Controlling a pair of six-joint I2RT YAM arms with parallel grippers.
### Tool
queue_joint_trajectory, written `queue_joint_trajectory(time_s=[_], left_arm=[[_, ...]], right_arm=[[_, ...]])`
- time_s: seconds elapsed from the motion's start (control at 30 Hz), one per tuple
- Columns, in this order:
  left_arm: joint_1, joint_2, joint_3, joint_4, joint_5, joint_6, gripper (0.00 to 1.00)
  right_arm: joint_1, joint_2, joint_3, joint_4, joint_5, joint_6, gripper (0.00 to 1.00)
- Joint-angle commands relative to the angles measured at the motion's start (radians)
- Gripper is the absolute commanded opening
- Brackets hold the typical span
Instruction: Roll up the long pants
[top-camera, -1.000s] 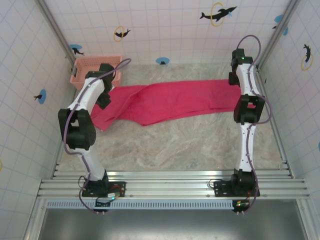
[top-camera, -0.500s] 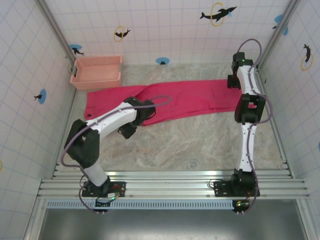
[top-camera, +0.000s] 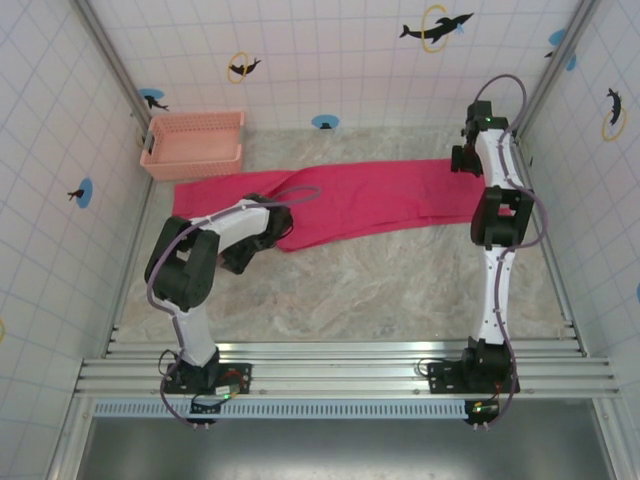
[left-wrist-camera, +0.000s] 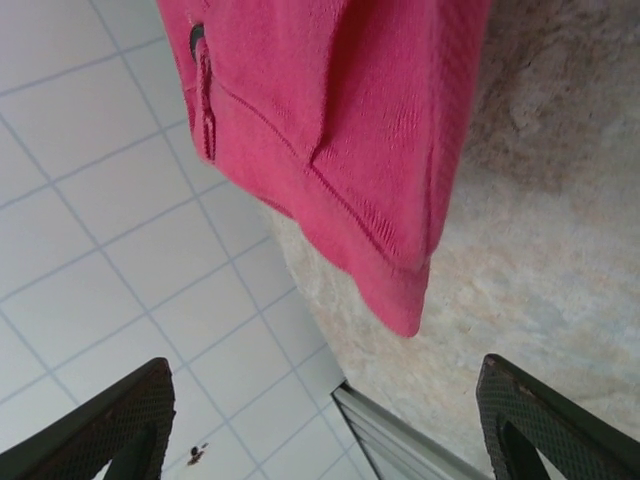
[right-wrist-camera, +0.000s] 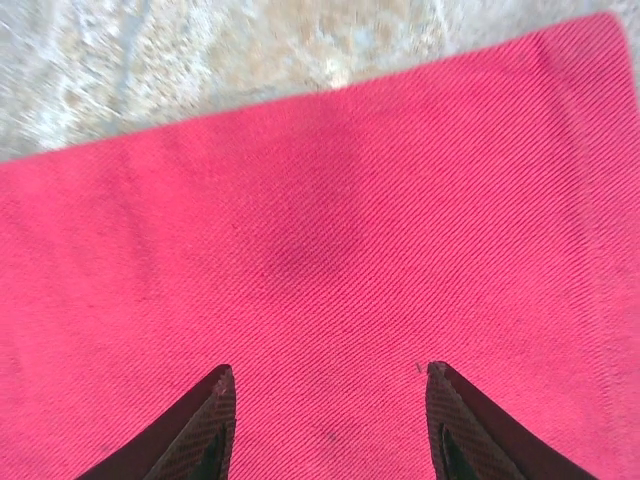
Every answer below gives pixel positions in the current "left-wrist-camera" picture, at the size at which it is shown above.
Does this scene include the pink long pants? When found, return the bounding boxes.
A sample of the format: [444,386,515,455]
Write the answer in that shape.
[155,0,491,339]

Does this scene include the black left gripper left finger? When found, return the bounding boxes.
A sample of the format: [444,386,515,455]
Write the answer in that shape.
[0,356,177,480]

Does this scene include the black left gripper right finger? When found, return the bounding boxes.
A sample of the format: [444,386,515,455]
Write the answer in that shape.
[474,353,640,480]

